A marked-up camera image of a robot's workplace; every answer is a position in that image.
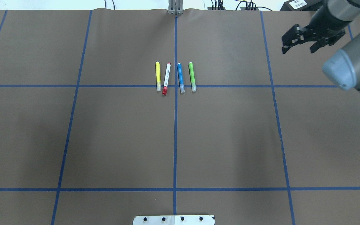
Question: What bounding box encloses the black labelled box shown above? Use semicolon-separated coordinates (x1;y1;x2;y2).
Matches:
280;0;324;11

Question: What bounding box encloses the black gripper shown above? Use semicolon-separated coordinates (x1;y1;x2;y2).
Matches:
282;24;346;54

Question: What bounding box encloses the grey metal post bracket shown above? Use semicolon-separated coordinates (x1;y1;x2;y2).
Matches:
168;0;184;16

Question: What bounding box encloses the white metal mount base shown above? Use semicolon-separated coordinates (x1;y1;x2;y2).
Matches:
132;215;216;225

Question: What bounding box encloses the green marker pen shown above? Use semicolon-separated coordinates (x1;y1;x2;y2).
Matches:
188;62;196;92

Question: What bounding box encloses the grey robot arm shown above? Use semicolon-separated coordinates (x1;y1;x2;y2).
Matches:
282;0;360;93

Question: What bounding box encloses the blue marker pen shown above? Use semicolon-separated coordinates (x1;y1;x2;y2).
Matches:
177;63;185;93

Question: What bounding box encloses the yellow marker pen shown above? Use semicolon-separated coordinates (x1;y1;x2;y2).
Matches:
155;61;161;92

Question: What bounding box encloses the red and white marker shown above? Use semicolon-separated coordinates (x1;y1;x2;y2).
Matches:
162;63;171;95

